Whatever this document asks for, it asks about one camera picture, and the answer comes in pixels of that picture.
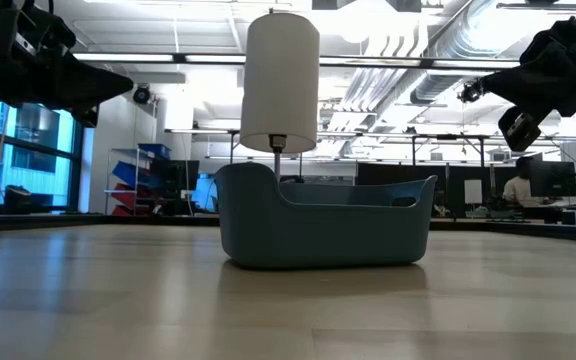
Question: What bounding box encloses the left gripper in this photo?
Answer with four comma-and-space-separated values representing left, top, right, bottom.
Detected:
0, 0, 134, 129

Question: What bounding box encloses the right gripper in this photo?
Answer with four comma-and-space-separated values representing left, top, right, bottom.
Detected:
482, 0, 576, 153

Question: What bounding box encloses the teal plastic bin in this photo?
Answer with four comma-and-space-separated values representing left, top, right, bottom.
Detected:
214, 162, 439, 271

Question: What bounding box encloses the long ceiling light bar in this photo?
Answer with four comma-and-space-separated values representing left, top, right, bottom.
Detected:
70, 51, 522, 70

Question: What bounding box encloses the black round ceiling fixture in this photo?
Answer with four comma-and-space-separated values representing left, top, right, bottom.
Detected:
457, 78, 485, 105
131, 84, 153, 106

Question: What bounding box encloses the large blue-lit window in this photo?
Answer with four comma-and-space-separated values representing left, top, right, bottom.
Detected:
0, 99, 87, 211

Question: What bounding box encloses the shelf with coloured bins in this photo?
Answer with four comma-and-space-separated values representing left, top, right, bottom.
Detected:
105, 143, 174, 217

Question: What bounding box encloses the black computer monitor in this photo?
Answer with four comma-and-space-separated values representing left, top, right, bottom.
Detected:
526, 159, 576, 200
149, 158, 201, 194

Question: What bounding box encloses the person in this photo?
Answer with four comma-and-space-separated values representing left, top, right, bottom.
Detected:
501, 156, 545, 209

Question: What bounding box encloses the white sign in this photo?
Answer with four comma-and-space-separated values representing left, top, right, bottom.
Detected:
463, 179, 484, 206

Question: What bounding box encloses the black bag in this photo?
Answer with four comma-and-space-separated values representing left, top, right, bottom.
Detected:
2, 183, 34, 215

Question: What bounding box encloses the lit blue screen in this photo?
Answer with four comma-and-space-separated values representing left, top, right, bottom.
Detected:
191, 172, 219, 214

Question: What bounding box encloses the table lamp white shade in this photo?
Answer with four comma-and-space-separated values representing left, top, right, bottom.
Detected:
239, 10, 321, 182

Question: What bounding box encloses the black aluminium frame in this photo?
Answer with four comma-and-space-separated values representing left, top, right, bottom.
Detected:
0, 212, 576, 245

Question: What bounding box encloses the black partition wall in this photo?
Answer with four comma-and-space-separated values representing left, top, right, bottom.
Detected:
355, 162, 529, 221

